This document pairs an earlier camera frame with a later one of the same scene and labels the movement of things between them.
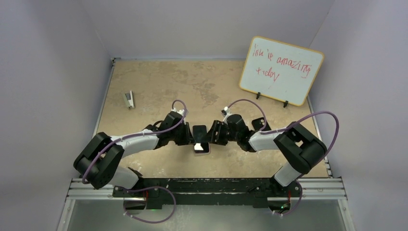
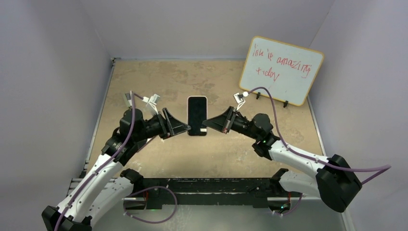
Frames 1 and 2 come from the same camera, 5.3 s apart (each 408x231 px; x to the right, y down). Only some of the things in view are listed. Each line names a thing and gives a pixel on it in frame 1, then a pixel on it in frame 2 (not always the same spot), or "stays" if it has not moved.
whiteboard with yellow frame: (280, 71) stays
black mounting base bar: (207, 192) stays
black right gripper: (217, 127) -> (223, 122)
